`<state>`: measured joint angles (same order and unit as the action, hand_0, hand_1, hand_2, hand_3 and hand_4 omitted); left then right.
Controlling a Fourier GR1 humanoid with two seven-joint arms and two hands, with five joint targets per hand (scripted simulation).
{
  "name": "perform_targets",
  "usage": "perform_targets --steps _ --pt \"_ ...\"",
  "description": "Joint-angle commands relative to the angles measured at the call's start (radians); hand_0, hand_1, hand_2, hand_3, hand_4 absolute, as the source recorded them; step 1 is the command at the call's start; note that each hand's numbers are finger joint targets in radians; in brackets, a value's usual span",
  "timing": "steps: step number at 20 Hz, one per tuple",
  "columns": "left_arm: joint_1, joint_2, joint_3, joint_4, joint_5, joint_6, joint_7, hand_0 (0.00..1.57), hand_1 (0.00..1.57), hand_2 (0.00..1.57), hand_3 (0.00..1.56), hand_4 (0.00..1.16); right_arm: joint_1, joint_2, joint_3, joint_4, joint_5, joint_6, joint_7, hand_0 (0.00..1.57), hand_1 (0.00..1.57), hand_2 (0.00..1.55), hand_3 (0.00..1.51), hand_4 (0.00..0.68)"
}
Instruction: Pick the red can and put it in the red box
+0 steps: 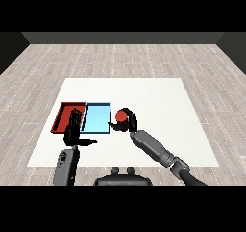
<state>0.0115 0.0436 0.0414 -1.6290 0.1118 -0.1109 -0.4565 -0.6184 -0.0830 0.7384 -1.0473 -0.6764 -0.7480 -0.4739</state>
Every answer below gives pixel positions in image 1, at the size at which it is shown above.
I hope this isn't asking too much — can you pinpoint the dark grey robot body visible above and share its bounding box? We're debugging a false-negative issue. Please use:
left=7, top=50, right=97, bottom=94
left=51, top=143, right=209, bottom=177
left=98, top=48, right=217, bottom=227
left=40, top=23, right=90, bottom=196
left=93, top=167, right=154, bottom=187

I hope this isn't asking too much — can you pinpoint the red shallow open box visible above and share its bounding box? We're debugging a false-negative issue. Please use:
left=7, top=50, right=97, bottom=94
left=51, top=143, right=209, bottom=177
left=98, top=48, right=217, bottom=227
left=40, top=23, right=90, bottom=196
left=50, top=101, right=87, bottom=135

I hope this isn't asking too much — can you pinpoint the light blue shallow open box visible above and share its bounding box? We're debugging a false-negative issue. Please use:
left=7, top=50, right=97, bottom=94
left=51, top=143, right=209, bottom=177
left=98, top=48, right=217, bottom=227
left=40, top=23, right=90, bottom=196
left=80, top=102, right=112, bottom=135

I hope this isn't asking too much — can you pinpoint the small red can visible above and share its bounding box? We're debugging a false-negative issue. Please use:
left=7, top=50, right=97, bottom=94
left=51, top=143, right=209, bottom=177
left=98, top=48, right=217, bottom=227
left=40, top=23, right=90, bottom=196
left=114, top=110, right=130, bottom=127

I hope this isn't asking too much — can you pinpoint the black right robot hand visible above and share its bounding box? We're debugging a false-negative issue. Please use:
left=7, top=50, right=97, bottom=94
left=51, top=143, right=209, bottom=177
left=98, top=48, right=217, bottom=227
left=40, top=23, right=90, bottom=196
left=108, top=107, right=139, bottom=133

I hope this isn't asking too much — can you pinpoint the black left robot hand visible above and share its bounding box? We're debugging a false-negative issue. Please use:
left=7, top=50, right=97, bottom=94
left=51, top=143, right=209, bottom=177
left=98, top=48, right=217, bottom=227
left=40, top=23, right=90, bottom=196
left=63, top=108, right=99, bottom=148

